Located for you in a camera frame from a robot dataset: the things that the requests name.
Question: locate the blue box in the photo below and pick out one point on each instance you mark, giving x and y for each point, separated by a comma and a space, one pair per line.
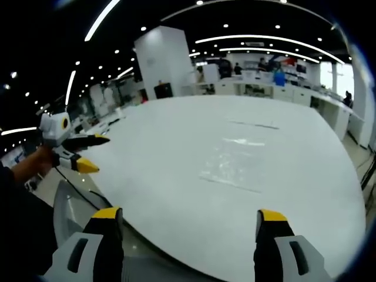
279, 78

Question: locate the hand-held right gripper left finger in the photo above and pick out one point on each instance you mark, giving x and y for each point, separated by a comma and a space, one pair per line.
108, 243

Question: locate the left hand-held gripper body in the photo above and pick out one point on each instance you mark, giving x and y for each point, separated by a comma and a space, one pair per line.
53, 126

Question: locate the white square pillar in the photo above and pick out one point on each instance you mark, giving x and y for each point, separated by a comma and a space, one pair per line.
164, 58

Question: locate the white workbench with clutter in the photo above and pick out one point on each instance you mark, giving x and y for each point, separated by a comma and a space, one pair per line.
97, 117

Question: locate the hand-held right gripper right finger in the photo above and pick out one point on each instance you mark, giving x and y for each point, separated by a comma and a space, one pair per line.
270, 243

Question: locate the person's dark clothing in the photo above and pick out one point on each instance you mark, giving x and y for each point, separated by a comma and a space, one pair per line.
23, 223

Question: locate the grey chair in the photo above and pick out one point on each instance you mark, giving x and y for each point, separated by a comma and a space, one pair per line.
67, 211

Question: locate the bright window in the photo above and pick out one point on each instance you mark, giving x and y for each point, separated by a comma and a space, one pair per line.
337, 77

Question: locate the clear resealable bag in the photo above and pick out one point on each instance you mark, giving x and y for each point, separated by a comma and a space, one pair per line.
235, 164

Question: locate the long white counter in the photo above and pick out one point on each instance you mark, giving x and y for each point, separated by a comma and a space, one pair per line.
293, 95

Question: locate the black cabinet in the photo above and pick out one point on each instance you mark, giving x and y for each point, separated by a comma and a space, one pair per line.
163, 90

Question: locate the person's left hand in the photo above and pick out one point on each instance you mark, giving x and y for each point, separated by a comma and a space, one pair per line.
47, 158

